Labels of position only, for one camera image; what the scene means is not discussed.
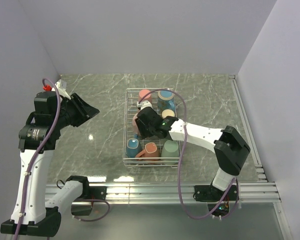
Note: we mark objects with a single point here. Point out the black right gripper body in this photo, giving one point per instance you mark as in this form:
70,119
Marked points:
145,131

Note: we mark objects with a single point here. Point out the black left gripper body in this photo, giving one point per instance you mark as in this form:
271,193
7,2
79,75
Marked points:
71,114

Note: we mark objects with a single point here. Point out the pink mug white inside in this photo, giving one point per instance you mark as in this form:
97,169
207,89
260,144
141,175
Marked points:
135,126

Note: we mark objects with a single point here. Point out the steel cup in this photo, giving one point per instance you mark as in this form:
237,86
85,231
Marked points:
167,113

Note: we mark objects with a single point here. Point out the blue mug orange inside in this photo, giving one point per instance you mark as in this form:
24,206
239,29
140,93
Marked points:
165,100

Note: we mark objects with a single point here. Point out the blue patterned mug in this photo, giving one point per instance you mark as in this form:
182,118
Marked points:
133,147

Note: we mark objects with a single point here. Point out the salmon mug white inside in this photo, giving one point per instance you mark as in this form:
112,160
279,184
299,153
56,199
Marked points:
150,152

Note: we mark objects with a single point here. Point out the pale green tumbler cup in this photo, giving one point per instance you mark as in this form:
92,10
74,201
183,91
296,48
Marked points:
170,149

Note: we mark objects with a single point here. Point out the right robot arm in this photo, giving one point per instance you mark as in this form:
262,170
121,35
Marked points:
230,148

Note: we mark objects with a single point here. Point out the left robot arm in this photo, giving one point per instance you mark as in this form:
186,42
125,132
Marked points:
32,214

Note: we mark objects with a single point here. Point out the white wire dish rack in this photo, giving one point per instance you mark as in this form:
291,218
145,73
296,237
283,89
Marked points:
132,97

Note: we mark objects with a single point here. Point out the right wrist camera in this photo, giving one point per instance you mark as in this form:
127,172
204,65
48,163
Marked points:
144,104

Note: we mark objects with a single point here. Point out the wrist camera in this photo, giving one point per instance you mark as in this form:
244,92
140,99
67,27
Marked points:
144,104
61,86

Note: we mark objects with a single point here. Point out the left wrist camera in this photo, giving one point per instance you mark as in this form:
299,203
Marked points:
61,86

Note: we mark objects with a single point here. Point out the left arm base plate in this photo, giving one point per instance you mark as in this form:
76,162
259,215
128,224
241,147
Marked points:
93,192

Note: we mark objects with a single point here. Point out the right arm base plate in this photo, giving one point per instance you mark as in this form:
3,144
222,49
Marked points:
208,193

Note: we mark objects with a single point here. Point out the aluminium mounting rail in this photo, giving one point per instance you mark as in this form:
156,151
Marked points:
167,193

